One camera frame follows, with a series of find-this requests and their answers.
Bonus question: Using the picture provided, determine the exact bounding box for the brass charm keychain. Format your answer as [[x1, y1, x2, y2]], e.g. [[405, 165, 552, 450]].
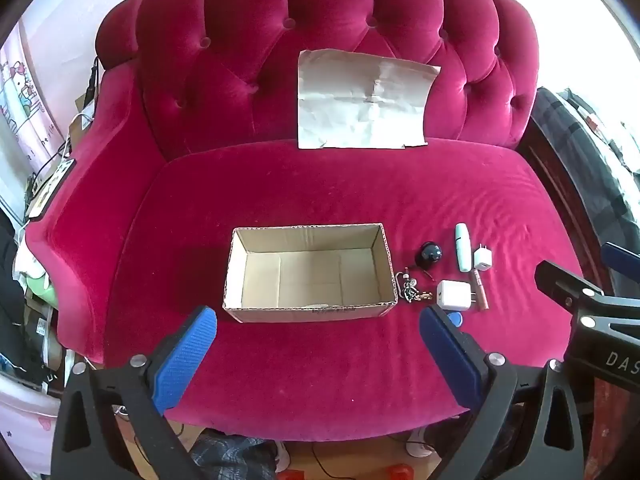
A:
[[395, 269, 434, 304]]

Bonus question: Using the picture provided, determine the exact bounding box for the cardboard box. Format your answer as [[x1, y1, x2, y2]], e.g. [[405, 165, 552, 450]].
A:
[[222, 223, 399, 324]]

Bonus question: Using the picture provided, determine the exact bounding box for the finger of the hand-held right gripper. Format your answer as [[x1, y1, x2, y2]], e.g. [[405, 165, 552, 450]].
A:
[[534, 260, 640, 314], [601, 241, 640, 274]]

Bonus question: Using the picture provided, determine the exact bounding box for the grey plaid cloth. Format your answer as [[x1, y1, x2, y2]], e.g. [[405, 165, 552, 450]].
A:
[[189, 432, 279, 480]]

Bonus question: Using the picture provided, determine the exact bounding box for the black power adapter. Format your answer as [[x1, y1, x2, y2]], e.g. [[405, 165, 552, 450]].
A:
[[86, 57, 101, 107]]

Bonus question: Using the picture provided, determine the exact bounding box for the pale blue cosmetic bottle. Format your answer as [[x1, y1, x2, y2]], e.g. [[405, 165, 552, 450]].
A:
[[454, 223, 472, 274]]

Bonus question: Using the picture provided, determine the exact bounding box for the dark egg-shaped gadget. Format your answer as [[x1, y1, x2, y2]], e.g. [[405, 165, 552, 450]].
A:
[[415, 241, 444, 268]]

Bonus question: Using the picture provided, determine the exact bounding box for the green soft item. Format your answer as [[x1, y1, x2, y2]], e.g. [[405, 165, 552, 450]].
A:
[[24, 271, 57, 307]]

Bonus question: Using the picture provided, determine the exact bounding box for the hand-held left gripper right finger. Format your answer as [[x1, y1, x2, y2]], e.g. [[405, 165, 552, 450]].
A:
[[419, 304, 586, 480]]

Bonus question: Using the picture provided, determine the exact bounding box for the dark plaid blanket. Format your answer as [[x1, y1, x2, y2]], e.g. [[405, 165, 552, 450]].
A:
[[530, 87, 640, 301]]

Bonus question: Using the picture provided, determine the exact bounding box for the white shoe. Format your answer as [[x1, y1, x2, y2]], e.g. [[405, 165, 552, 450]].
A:
[[405, 427, 437, 459]]

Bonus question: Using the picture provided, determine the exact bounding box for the cartoon printed curtain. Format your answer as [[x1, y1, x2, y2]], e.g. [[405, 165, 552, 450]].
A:
[[0, 20, 66, 221]]

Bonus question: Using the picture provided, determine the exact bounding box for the brown lipstick tube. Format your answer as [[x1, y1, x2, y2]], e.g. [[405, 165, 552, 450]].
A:
[[472, 269, 492, 311]]

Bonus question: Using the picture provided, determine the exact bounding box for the smartphone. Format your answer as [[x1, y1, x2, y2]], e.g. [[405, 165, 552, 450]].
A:
[[27, 158, 77, 220]]

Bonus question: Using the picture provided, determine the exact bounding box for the large white charger plug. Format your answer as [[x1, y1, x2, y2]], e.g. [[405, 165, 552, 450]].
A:
[[436, 280, 474, 312]]

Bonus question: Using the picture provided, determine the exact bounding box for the red velvet tufted sofa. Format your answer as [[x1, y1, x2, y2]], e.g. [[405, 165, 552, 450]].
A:
[[25, 0, 608, 443]]

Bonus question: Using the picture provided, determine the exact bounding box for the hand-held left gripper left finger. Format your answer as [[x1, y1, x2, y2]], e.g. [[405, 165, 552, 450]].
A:
[[50, 305, 218, 480]]

